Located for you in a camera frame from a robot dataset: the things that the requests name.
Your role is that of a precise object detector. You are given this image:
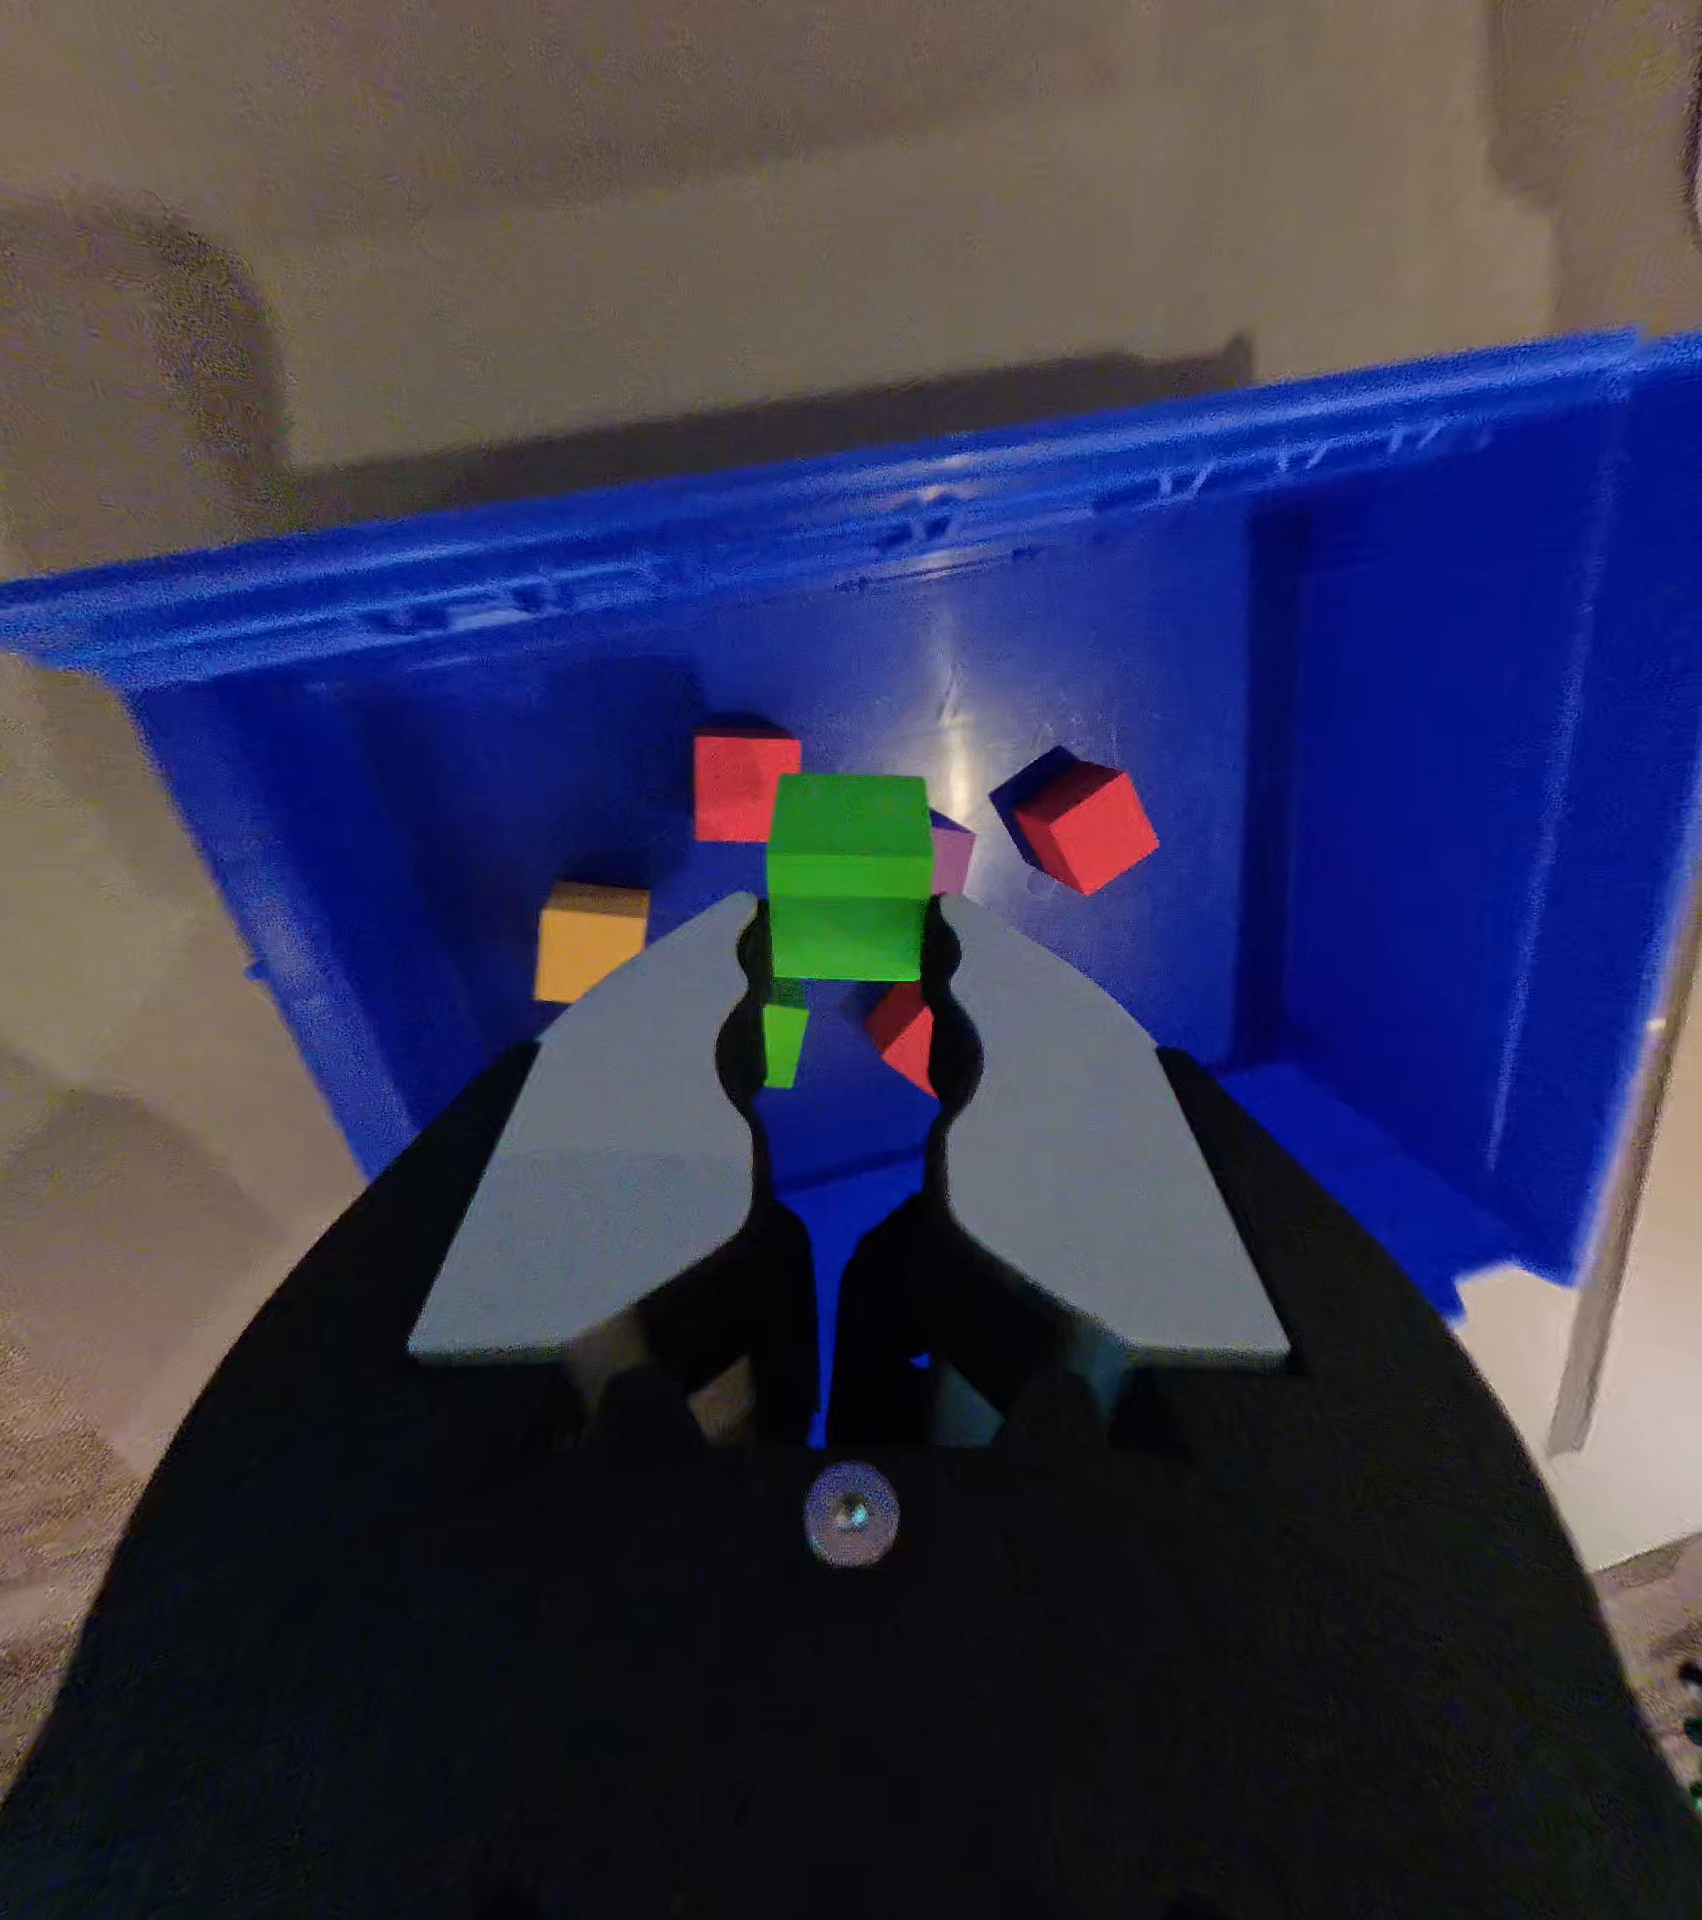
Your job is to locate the red wooden cube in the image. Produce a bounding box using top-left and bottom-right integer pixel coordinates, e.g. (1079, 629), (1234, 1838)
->
(866, 983), (936, 1098)
(988, 746), (1161, 898)
(692, 725), (803, 846)

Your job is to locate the blue plastic bin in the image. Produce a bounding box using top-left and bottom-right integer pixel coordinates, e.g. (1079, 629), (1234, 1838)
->
(0, 308), (1702, 1449)

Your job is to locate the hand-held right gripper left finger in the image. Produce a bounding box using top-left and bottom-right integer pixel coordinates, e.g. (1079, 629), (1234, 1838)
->
(406, 891), (769, 1366)

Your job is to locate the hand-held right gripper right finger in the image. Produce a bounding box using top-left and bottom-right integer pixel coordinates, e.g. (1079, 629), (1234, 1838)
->
(925, 894), (1297, 1369)

